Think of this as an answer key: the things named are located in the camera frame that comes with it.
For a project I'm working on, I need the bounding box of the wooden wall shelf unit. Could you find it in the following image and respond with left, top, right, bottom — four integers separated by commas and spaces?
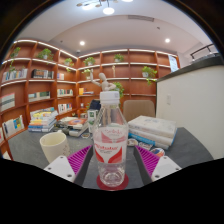
0, 39, 181, 160

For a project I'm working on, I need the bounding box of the colourful book stack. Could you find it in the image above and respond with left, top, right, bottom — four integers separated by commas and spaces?
27, 109, 59, 133

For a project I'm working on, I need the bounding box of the round colourful badge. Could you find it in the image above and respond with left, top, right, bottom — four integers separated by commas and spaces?
149, 147, 166, 158

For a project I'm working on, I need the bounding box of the ceiling air vent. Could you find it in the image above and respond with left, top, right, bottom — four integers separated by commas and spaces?
127, 14, 155, 23

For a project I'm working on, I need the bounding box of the dark book stack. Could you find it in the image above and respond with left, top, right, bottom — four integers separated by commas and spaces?
54, 116, 90, 138

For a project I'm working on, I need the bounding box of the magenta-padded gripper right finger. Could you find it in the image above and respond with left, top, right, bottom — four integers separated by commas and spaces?
133, 144, 183, 186

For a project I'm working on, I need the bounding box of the wooden artist mannequin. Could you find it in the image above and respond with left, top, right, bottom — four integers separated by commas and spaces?
89, 73, 117, 93

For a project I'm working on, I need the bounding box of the tan upholstered chair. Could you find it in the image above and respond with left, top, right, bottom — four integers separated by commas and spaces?
122, 99, 156, 123

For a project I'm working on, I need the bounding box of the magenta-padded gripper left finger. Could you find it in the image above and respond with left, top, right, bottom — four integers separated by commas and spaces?
43, 144, 96, 188

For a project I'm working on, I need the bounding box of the branched ceiling lamp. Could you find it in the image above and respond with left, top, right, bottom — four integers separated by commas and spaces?
75, 0, 134, 16

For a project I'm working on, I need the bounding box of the cream ceramic cup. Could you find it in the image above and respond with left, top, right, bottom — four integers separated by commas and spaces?
39, 130, 71, 164

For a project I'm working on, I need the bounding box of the grey curtain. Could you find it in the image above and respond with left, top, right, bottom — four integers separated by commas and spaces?
191, 49, 221, 63

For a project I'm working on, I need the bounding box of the white box with green logo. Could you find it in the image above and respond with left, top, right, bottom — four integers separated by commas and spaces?
87, 109, 100, 134

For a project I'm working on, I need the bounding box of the white counter with dark top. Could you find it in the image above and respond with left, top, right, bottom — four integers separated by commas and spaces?
155, 56, 224, 160

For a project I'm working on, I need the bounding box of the white book stack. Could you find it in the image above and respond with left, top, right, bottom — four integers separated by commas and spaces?
127, 115, 178, 150

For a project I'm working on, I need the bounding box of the clear plastic water bottle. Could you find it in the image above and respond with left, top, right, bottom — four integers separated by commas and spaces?
92, 90, 130, 188

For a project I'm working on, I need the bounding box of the dark blue chair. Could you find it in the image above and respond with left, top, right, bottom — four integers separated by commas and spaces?
89, 99, 102, 111

